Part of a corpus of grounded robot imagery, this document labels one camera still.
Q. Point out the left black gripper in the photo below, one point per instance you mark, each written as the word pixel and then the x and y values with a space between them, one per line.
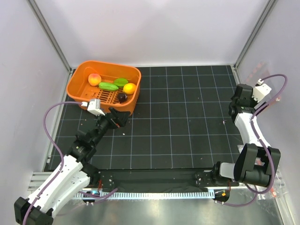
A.
pixel 115 122

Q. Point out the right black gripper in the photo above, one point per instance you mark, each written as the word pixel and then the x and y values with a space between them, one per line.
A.
pixel 254 102

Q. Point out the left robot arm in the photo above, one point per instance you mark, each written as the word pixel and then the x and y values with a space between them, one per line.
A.
pixel 72 175

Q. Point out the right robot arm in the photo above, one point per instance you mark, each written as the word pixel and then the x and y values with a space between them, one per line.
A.
pixel 258 161

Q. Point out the spare clear zip bags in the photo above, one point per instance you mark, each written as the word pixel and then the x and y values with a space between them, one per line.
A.
pixel 260 138

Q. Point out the dark purple toy fruit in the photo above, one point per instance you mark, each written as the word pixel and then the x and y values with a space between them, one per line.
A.
pixel 122 97

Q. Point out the yellow orange toy fruit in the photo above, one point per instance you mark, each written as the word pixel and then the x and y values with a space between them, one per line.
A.
pixel 129 88

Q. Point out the orange plastic basket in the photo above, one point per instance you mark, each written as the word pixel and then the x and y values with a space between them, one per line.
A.
pixel 80 90

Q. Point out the long green toy vegetable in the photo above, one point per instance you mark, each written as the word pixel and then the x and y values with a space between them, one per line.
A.
pixel 107 86

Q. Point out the small green toy vegetable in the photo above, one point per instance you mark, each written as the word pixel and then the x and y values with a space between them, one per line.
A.
pixel 120 82

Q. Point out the peach toy fruit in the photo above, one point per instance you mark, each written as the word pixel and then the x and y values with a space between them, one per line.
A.
pixel 94 79

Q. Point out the black base bar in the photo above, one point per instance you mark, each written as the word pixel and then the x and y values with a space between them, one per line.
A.
pixel 183 180

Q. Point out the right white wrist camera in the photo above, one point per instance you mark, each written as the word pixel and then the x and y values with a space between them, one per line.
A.
pixel 260 91

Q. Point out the white slotted cable duct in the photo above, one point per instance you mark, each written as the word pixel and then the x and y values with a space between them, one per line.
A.
pixel 162 196

